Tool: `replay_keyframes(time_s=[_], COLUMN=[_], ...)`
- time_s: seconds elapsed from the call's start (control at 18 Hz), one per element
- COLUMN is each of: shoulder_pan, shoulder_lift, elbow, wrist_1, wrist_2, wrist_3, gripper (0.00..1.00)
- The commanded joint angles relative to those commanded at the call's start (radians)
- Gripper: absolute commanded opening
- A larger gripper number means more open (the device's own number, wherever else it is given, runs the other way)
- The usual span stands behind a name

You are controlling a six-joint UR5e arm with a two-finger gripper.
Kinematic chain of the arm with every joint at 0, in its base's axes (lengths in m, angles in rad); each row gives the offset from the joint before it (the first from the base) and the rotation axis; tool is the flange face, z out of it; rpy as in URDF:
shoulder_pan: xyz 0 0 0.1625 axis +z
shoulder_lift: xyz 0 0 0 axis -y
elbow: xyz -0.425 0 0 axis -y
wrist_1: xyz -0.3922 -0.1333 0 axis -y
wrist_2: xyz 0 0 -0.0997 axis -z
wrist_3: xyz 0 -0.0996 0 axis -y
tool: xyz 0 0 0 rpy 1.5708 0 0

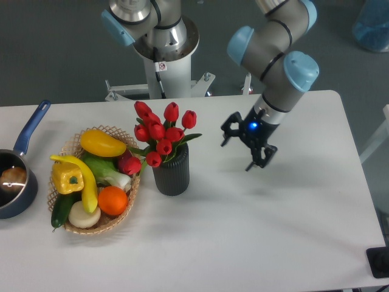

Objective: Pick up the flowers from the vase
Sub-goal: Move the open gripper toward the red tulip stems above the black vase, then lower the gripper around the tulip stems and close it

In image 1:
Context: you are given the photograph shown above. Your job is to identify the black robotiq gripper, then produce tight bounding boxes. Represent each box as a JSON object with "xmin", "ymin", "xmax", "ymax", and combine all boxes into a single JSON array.
[{"xmin": 221, "ymin": 108, "xmax": 278, "ymax": 172}]

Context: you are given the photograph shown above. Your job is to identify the red tulip bouquet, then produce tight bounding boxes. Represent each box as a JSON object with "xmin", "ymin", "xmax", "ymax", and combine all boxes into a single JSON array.
[{"xmin": 124, "ymin": 101, "xmax": 201, "ymax": 176}]

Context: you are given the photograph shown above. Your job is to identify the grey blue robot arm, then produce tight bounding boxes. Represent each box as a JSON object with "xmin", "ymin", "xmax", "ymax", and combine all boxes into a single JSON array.
[{"xmin": 101, "ymin": 1, "xmax": 319, "ymax": 167}]

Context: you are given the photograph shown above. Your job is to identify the dark ribbed vase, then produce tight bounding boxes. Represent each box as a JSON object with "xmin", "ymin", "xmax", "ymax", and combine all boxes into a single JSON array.
[{"xmin": 153, "ymin": 144, "xmax": 190, "ymax": 196}]

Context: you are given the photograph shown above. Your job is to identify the dark red radish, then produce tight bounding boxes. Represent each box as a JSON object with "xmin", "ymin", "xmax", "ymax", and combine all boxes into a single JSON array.
[{"xmin": 117, "ymin": 150, "xmax": 133, "ymax": 173}]

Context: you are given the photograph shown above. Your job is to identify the green lettuce bok choy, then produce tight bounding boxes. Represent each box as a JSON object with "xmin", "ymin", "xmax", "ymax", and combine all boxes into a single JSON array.
[{"xmin": 81, "ymin": 153, "xmax": 131, "ymax": 192}]

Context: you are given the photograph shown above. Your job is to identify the orange fruit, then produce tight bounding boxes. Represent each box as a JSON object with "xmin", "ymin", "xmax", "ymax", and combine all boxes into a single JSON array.
[{"xmin": 98, "ymin": 186, "xmax": 128, "ymax": 216}]

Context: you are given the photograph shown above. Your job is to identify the yellow mango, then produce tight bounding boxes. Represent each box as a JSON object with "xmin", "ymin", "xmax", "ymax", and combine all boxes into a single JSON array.
[{"xmin": 80, "ymin": 129, "xmax": 127, "ymax": 158}]

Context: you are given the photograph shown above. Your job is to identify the blue translucent container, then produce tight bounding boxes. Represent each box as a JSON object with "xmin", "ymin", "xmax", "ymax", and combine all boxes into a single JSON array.
[{"xmin": 352, "ymin": 0, "xmax": 388, "ymax": 53}]

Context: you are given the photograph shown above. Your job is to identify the yellow curved squash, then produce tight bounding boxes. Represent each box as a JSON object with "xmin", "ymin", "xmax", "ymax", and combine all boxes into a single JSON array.
[{"xmin": 50, "ymin": 155, "xmax": 98, "ymax": 214}]

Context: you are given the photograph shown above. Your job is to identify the black device at table edge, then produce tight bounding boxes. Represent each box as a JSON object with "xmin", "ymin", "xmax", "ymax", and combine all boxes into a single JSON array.
[{"xmin": 366, "ymin": 246, "xmax": 388, "ymax": 279}]

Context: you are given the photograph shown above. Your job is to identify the woven wicker basket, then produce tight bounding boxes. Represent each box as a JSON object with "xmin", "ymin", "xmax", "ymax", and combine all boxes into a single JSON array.
[{"xmin": 47, "ymin": 125, "xmax": 140, "ymax": 235}]

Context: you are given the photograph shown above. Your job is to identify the yellow bell pepper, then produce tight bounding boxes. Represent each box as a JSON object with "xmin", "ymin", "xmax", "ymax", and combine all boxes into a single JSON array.
[{"xmin": 52, "ymin": 162, "xmax": 84, "ymax": 195}]

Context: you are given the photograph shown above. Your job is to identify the white round onion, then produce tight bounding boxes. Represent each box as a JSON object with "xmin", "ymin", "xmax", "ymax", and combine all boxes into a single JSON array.
[{"xmin": 68, "ymin": 201, "xmax": 101, "ymax": 229}]

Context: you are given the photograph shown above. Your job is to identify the green cucumber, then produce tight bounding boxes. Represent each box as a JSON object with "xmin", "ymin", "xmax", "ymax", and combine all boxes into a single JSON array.
[{"xmin": 51, "ymin": 192, "xmax": 80, "ymax": 230}]

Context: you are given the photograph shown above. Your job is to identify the blue saucepan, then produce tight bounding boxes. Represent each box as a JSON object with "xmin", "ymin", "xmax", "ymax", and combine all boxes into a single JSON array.
[{"xmin": 1, "ymin": 100, "xmax": 51, "ymax": 219}]

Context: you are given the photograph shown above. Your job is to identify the brown food in pan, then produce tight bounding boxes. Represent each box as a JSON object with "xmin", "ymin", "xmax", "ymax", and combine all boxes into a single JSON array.
[{"xmin": 1, "ymin": 167, "xmax": 27, "ymax": 192}]

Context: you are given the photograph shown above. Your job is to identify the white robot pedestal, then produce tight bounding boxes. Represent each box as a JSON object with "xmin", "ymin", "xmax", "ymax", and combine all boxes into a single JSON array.
[{"xmin": 105, "ymin": 16, "xmax": 215, "ymax": 101}]

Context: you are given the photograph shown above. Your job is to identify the black cable on pedestal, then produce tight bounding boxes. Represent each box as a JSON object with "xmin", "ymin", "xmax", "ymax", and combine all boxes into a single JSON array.
[{"xmin": 151, "ymin": 46, "xmax": 167, "ymax": 99}]

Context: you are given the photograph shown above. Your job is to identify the white frame at right edge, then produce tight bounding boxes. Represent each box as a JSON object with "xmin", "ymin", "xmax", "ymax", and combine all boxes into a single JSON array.
[{"xmin": 359, "ymin": 104, "xmax": 388, "ymax": 164}]

